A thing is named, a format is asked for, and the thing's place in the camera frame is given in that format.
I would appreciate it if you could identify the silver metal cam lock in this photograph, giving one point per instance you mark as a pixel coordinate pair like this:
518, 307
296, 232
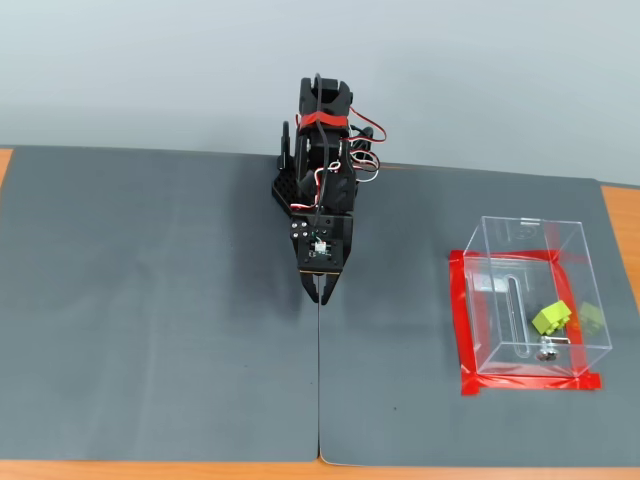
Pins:
547, 350

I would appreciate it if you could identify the red tape band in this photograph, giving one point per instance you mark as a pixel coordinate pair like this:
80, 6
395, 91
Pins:
322, 119

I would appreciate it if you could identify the red tape strip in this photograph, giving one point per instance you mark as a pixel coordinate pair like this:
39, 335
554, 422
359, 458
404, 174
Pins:
565, 285
525, 384
462, 320
510, 254

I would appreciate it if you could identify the transparent acrylic box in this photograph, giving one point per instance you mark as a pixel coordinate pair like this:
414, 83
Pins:
500, 320

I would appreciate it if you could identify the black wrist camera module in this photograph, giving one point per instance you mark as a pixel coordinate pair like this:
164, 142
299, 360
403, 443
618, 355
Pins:
320, 248

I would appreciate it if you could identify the green lego block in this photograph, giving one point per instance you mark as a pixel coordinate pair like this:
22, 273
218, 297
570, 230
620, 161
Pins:
550, 317

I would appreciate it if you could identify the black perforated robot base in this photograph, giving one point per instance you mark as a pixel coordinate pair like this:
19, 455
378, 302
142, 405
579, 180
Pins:
282, 190

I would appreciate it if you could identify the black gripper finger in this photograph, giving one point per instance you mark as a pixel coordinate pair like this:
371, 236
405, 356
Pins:
329, 287
310, 285

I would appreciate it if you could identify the black table clamp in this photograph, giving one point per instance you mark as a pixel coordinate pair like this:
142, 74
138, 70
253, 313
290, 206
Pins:
286, 145

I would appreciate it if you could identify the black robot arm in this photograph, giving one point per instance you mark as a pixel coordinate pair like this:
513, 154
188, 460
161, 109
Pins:
336, 100

